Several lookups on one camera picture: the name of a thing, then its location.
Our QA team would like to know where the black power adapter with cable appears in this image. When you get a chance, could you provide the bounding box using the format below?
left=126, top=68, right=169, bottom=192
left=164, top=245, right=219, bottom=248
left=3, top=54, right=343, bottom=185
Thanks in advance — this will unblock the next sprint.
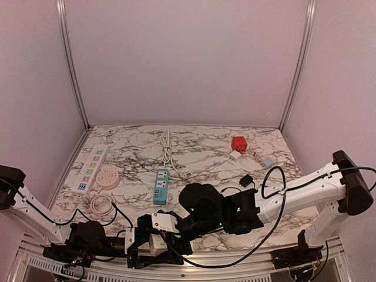
left=220, top=174, right=256, bottom=193

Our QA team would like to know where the pink round power socket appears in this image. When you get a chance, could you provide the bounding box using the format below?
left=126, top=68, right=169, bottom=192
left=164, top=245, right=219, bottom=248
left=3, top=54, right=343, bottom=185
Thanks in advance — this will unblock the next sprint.
left=96, top=167, right=120, bottom=190

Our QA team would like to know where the white power strip cable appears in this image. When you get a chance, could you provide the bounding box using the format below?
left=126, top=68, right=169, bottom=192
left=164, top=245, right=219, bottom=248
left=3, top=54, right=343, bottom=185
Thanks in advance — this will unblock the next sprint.
left=160, top=129, right=192, bottom=180

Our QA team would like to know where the teal power strip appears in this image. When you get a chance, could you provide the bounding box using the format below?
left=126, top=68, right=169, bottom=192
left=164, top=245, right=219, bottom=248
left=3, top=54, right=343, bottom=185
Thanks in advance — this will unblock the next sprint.
left=153, top=169, right=169, bottom=206

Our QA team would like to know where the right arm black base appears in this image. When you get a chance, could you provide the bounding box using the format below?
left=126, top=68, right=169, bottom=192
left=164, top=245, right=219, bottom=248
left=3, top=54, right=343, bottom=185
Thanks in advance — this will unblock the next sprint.
left=271, top=230, right=323, bottom=269

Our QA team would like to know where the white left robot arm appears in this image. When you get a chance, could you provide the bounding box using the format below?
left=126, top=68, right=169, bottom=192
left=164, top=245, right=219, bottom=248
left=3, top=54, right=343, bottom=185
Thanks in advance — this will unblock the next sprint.
left=1, top=166, right=192, bottom=269

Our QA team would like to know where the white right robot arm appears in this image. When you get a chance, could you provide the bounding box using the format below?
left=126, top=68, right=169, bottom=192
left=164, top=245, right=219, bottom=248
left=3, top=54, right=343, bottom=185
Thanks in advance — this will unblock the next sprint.
left=152, top=150, right=374, bottom=268

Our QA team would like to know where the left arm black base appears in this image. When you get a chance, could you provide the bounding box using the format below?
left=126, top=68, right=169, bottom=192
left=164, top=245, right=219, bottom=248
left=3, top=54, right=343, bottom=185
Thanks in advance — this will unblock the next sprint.
left=42, top=245, right=92, bottom=267

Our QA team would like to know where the light blue plug adapter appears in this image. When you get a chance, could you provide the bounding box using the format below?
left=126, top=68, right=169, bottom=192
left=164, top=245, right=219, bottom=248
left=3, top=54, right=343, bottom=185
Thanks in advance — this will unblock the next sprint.
left=261, top=158, right=274, bottom=169

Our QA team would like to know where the small white charger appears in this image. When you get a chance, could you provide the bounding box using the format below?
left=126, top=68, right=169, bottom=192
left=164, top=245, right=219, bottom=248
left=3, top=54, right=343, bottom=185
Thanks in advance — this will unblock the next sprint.
left=229, top=150, right=241, bottom=162

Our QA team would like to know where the white multicolour power strip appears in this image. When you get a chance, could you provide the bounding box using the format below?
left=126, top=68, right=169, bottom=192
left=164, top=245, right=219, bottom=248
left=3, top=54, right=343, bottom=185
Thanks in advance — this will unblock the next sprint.
left=70, top=144, right=109, bottom=196

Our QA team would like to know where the red cube socket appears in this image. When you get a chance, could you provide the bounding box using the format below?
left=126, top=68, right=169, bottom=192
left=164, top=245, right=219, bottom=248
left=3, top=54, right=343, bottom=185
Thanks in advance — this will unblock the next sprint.
left=231, top=136, right=248, bottom=153

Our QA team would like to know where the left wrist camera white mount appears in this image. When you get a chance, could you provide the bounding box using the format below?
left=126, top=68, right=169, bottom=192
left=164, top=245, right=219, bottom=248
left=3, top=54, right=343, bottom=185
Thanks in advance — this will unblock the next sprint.
left=124, top=227, right=138, bottom=254

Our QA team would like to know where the white strip cable plug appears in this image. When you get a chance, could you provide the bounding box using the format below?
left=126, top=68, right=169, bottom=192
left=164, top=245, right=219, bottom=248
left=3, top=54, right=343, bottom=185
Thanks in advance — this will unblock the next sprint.
left=101, top=129, right=113, bottom=145

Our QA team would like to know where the aluminium front rail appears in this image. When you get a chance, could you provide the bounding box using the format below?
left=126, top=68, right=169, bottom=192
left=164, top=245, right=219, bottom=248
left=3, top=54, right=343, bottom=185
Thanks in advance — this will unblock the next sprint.
left=17, top=239, right=346, bottom=282

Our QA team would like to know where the left aluminium frame post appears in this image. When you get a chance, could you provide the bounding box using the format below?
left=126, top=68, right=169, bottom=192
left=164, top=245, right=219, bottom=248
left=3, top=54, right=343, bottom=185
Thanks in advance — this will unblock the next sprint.
left=56, top=0, right=90, bottom=131

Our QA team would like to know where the aluminium frame post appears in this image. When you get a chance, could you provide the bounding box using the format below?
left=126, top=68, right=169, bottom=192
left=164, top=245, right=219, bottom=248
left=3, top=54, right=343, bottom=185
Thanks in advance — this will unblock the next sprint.
left=278, top=0, right=317, bottom=133
left=56, top=0, right=90, bottom=131

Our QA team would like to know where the right aluminium frame post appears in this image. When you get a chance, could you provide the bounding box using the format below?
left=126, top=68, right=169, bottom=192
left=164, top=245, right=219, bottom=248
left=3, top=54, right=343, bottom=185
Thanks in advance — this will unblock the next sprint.
left=278, top=0, right=317, bottom=133

